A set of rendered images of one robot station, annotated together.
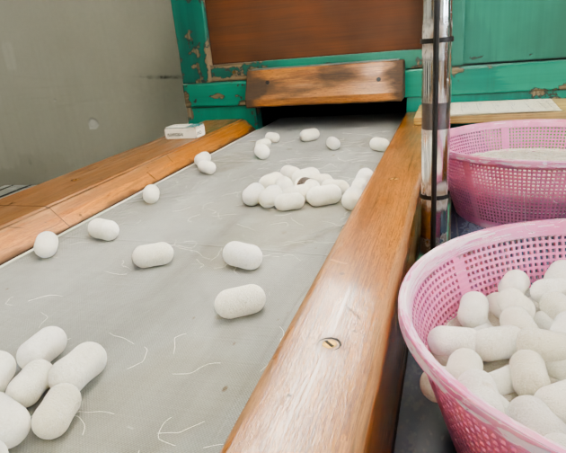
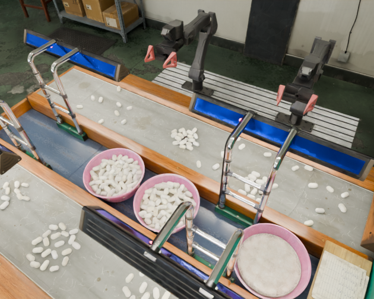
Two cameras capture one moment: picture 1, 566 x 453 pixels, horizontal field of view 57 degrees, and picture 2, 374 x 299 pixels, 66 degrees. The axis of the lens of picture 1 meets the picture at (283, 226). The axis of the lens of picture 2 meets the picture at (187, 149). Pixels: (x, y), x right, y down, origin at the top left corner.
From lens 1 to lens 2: 1.23 m
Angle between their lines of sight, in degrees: 84
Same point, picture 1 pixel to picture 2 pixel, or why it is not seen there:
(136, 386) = (186, 153)
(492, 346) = (177, 189)
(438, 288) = (191, 188)
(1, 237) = not seen: hidden behind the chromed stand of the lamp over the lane
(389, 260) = (196, 181)
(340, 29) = not seen: outside the picture
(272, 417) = (168, 161)
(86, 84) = not seen: outside the picture
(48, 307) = (212, 143)
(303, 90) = not seen: outside the picture
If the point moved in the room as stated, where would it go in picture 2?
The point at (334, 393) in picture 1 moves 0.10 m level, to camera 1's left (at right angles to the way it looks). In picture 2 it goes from (169, 165) to (175, 149)
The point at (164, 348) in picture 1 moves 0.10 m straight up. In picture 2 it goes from (193, 156) to (193, 142)
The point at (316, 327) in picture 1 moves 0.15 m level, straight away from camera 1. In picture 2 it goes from (181, 167) to (215, 175)
